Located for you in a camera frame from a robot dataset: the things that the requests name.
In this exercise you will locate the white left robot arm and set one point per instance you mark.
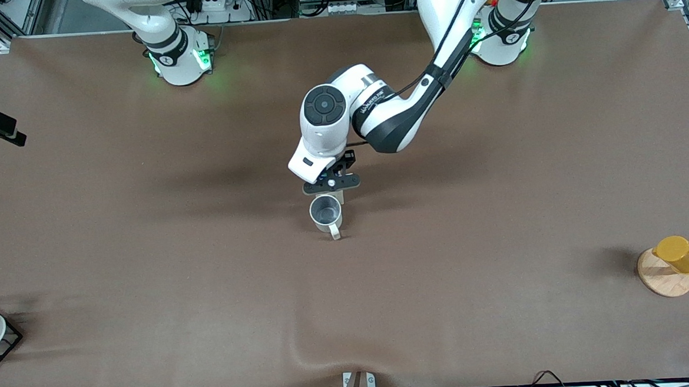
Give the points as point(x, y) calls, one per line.
point(388, 120)

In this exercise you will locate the white power strip with plugs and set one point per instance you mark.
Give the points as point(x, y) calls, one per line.
point(216, 4)

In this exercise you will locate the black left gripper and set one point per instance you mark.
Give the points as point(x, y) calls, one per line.
point(347, 159)

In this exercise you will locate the yellow cup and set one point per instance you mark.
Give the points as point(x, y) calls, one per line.
point(681, 255)

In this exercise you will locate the round wooden mug stand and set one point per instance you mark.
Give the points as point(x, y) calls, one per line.
point(665, 284)

